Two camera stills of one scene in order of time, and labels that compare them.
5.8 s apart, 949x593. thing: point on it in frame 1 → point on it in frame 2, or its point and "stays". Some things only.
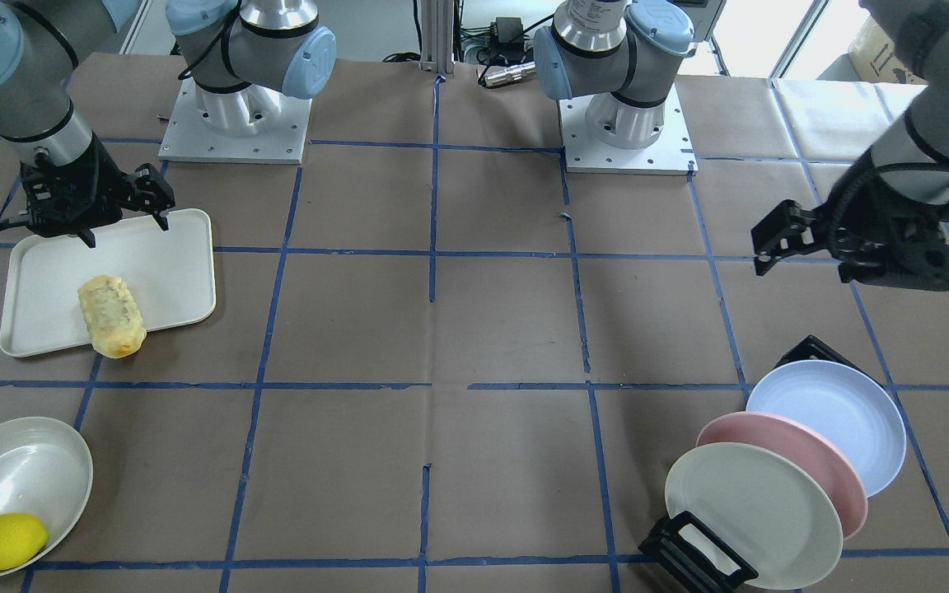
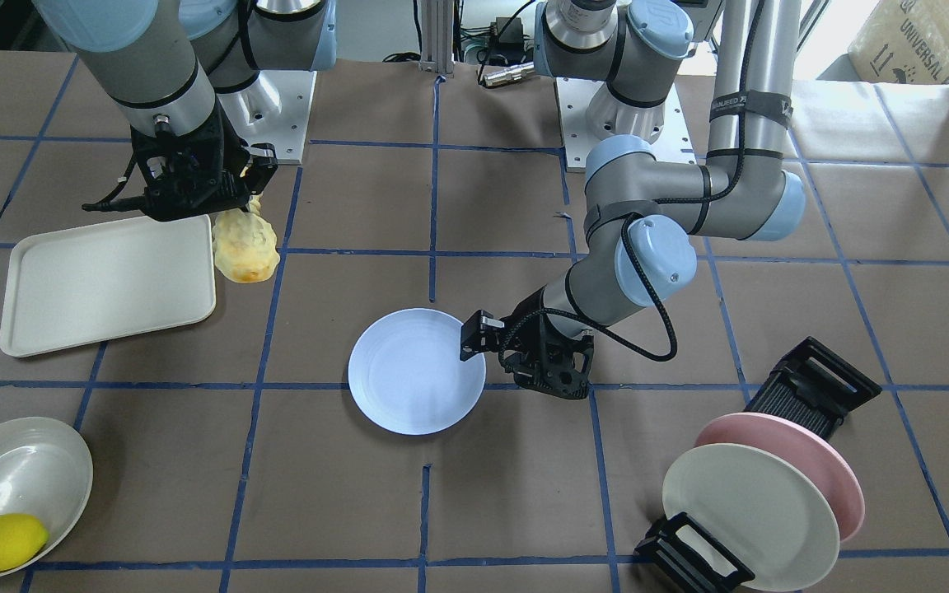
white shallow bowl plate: x=29 y=466 stays
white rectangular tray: x=56 y=293 stays
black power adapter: x=509 y=32 stays
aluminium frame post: x=437 y=36 stays
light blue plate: x=847 y=403 → x=406 y=375
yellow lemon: x=3 y=541 stays
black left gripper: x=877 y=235 → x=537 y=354
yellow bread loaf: x=112 y=315 → x=245 y=245
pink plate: x=805 y=450 stays
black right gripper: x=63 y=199 → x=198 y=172
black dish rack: x=698 y=557 stays
